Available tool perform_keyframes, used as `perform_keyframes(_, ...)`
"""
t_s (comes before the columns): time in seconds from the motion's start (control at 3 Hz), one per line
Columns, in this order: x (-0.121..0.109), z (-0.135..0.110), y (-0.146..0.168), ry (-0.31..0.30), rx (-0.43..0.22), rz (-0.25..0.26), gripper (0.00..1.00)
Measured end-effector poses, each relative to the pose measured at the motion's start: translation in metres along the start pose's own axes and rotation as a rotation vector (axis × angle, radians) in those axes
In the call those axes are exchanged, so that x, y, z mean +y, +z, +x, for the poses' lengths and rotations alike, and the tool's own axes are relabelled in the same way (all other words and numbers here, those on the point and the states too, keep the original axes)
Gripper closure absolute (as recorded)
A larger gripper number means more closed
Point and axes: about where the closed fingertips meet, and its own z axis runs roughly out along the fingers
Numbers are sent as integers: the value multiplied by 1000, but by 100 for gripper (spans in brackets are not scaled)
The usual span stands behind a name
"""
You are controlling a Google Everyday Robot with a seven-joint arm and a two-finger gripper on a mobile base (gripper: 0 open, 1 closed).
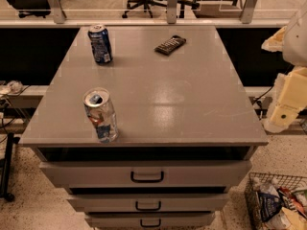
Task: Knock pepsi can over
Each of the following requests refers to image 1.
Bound snack bags in basket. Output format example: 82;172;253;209
252;177;307;230

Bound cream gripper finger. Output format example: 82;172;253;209
263;66;307;133
261;26;287;52

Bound black office chair centre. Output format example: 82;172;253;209
122;0;167;18

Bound grey drawer cabinet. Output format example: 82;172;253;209
18;25;270;230

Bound grey drawer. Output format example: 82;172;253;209
85;212;215;228
67;194;228;213
39;160;251;188

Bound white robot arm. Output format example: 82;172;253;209
261;3;307;133

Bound middle grey drawer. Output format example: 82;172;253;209
67;194;228;213

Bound silver open soda can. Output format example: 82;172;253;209
83;87;118;143

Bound wire basket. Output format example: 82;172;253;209
245;172;307;230

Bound blue pepsi can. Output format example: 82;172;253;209
87;24;113;64

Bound clear plastic wrap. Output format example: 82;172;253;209
0;80;23;95

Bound black stand leg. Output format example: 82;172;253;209
0;133;20;202

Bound black cable right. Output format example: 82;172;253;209
250;85;274;120

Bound top grey drawer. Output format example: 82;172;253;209
39;160;251;188

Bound bottom grey drawer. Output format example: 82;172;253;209
85;212;215;228

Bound dark snack bar wrapper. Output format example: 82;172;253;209
154;35;186;56

